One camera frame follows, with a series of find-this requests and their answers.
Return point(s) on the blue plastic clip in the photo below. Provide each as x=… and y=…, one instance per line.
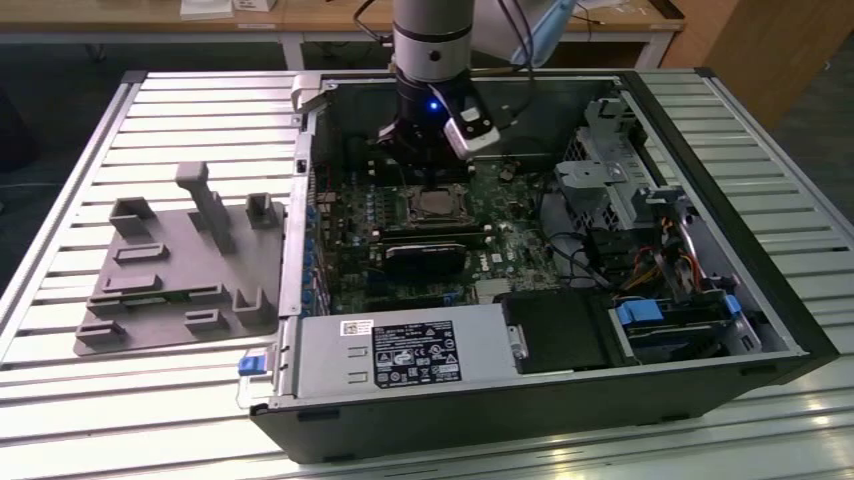
x=733, y=304

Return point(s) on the silver chipset heatsink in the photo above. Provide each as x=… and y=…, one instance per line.
x=494, y=290

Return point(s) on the grey parts rack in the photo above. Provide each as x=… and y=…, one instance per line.
x=167, y=260

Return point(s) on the black PC case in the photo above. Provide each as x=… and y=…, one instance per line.
x=401, y=425

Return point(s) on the CPU socket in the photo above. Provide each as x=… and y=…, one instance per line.
x=437, y=222

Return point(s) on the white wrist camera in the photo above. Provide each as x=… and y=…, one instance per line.
x=476, y=137

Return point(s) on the white barcode sticker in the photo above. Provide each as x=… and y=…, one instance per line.
x=356, y=328

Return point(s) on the green RAM stick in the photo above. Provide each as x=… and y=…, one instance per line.
x=155, y=299

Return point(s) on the silver CPU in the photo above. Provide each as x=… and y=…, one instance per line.
x=436, y=205

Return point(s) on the black plastic shroud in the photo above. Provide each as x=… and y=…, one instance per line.
x=561, y=332

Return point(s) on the black graphics card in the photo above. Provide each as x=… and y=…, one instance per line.
x=428, y=260

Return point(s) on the grey metal drive cage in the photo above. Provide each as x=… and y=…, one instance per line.
x=590, y=172

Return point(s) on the small dark wrist camera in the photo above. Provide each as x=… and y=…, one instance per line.
x=389, y=136

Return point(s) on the green motherboard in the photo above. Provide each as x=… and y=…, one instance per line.
x=514, y=250

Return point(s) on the wooden cabinet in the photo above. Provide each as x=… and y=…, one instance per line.
x=788, y=50

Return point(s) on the white cardboard box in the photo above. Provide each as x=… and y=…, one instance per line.
x=207, y=9
x=254, y=5

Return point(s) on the wooden desk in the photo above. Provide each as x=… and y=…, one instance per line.
x=101, y=22

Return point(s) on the grey power supply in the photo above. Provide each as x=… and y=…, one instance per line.
x=321, y=350

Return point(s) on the black rating label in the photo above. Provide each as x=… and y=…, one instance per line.
x=414, y=355

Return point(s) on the blue release latch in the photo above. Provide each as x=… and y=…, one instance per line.
x=250, y=365

